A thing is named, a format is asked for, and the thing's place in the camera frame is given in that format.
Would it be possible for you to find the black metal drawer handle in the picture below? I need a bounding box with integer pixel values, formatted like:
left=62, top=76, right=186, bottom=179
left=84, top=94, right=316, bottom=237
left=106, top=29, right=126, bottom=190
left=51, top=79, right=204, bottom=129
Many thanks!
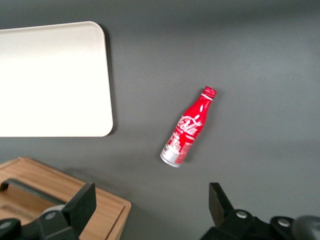
left=0, top=178, right=68, bottom=208

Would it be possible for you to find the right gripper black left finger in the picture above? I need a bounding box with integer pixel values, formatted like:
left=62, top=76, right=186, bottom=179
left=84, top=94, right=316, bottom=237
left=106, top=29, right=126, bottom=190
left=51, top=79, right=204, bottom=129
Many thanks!
left=0, top=182, right=97, bottom=240

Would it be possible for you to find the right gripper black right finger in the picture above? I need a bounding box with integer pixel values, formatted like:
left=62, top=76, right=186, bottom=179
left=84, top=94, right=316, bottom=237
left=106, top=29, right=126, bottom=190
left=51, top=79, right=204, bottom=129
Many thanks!
left=199, top=182, right=301, bottom=240

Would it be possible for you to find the wooden two-drawer cabinet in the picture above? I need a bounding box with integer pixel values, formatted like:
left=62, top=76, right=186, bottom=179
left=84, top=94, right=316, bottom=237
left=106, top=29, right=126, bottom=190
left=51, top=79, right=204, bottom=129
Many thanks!
left=0, top=156, right=132, bottom=240

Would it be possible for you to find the red coca-cola aluminium bottle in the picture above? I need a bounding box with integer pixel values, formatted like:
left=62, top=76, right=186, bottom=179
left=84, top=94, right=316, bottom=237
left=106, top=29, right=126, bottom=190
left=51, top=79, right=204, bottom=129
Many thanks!
left=159, top=86, right=218, bottom=168

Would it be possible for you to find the beige rectangular plastic tray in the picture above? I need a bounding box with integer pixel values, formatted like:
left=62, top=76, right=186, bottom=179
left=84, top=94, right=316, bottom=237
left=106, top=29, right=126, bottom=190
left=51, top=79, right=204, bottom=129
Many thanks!
left=0, top=20, right=114, bottom=138

